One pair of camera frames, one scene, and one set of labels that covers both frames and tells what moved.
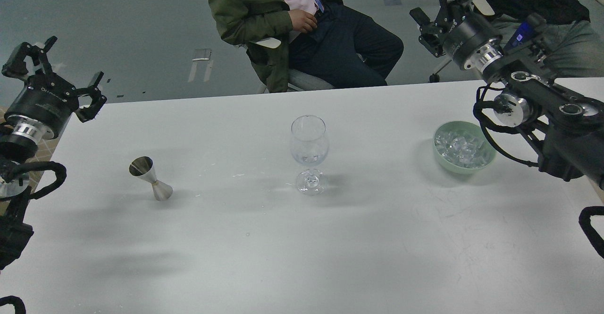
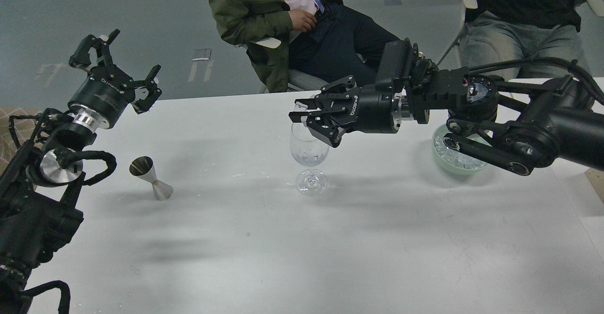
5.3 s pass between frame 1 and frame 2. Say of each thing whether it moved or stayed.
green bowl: stayed
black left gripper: moved
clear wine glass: stayed
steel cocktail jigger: stayed
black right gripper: moved
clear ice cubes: stayed
